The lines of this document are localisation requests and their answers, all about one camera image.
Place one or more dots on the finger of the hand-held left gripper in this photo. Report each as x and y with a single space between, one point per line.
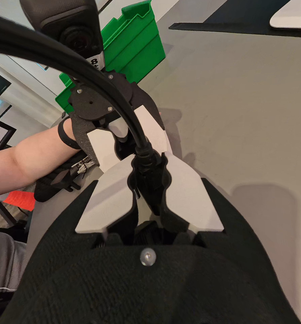
153 126
101 149

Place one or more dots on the flat square power plug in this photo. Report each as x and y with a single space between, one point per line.
62 178

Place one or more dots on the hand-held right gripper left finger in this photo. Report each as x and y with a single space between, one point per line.
110 202

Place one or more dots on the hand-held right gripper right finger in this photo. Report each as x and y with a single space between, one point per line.
191 200

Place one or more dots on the black bumpy wrist rest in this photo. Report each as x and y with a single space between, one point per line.
46 192

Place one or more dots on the person's grey clothing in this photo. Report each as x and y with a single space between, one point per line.
3 265

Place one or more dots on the green plastic bin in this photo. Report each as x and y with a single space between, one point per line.
135 50

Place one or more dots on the person's left forearm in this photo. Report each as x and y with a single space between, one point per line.
26 164

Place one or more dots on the black wristband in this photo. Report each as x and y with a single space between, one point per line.
64 140

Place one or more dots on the red object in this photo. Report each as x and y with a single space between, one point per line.
19 198

